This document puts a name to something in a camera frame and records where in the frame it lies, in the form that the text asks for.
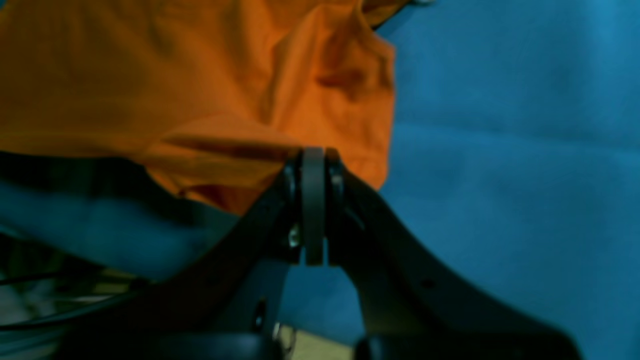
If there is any blue table cloth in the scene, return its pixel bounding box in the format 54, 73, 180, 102
1, 0, 639, 360

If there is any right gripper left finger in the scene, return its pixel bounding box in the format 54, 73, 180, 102
55, 152, 303, 360

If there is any orange t-shirt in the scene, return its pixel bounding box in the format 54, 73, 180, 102
0, 0, 409, 214

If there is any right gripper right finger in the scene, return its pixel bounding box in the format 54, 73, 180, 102
302, 148, 581, 360

